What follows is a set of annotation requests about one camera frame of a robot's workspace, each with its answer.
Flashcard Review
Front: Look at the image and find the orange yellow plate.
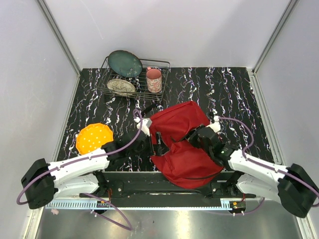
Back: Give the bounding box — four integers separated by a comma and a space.
75, 123, 114, 155

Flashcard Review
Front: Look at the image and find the beige patterned plate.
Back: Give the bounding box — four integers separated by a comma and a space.
107, 79, 136, 96

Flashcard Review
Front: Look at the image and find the teal round plate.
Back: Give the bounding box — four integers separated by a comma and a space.
108, 50, 143, 78

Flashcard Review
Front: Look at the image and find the pink patterned mug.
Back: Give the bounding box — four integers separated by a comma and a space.
146, 67, 162, 93

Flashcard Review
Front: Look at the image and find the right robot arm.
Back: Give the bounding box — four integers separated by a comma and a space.
183, 125, 319, 218

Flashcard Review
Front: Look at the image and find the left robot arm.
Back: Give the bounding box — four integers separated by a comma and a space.
17, 132, 172, 209

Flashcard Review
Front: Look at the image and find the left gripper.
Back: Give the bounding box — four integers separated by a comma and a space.
128, 132, 169, 157

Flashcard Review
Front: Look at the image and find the red student backpack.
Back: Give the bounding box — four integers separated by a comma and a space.
150, 101, 223, 189

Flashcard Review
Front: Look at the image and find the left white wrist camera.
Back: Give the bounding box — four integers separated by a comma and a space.
134, 118, 152, 136

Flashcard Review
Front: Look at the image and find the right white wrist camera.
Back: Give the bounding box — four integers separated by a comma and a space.
208, 116, 221, 133

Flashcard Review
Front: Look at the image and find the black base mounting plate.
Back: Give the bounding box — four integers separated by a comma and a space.
92, 172, 256, 199

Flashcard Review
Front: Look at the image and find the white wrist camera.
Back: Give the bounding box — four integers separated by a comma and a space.
208, 116, 221, 133
134, 118, 152, 136

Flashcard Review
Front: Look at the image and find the dark wire dish rack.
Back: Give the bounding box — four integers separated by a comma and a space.
97, 57, 170, 102

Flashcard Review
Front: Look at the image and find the aluminium frame rail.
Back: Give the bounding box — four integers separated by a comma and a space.
44, 193, 247, 212

